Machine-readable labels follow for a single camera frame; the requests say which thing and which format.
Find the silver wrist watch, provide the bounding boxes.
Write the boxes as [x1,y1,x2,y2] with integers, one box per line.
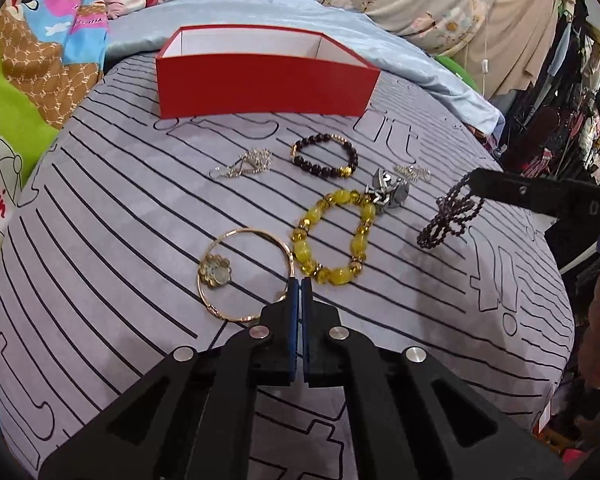
[364,167,411,211]

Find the white cord switch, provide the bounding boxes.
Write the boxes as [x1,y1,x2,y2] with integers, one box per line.
[481,0,493,73]

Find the yellow bead bracelet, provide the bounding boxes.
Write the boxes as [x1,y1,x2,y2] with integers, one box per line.
[291,188,377,286]

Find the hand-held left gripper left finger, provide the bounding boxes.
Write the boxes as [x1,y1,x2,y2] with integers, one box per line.
[37,277,301,480]

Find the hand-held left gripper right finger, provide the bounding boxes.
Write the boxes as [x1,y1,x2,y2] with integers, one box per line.
[301,277,566,480]

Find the green cushion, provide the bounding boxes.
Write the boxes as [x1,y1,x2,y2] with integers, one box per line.
[432,54,481,91]

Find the silver drop earrings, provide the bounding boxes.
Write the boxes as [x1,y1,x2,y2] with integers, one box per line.
[210,147,274,181]

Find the gold bangle with flower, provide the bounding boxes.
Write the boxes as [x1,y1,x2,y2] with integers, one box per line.
[196,228,297,321]

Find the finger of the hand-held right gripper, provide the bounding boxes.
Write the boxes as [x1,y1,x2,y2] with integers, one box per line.
[466,167,568,221]

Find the cartoon monkey blanket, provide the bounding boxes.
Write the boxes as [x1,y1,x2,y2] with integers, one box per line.
[0,0,111,411]

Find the red cardboard box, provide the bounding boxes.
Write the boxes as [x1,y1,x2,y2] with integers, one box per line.
[155,26,382,120]

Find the hanging clothes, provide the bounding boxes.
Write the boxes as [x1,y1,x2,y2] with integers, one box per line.
[500,0,600,191]

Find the dark purple bead necklace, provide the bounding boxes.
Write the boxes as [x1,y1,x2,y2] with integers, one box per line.
[416,170,486,250]

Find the grey striped bed cover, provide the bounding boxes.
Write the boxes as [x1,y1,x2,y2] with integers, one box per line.
[0,50,576,480]

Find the beige curtain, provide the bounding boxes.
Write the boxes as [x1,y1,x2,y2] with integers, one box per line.
[430,0,578,101]

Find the dark bead bracelet gold charm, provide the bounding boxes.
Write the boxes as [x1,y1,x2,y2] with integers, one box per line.
[289,132,358,180]

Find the thin silver chain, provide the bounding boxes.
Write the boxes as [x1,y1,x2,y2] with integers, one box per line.
[394,162,432,183]

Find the light blue quilt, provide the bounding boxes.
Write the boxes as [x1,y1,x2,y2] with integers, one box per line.
[102,0,506,136]

